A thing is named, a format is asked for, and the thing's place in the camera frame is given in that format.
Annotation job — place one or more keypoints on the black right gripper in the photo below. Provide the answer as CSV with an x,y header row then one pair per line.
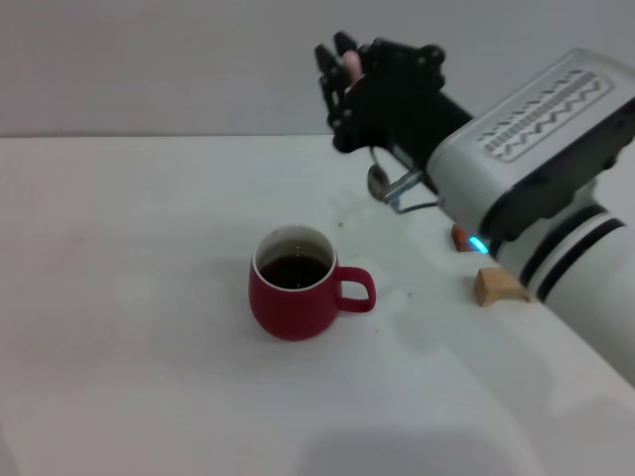
x,y
402,119

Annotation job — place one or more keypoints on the red ceramic cup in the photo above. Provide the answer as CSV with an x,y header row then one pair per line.
x,y
292,312

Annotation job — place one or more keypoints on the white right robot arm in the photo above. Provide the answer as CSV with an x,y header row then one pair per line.
x,y
546,163

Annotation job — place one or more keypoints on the dark orange wooden block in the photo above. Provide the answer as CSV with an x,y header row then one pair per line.
x,y
459,238

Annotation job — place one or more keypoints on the dark brown coffee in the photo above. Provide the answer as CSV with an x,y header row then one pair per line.
x,y
295,272

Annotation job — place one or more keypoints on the light notched wooden block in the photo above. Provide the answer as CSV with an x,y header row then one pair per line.
x,y
493,285

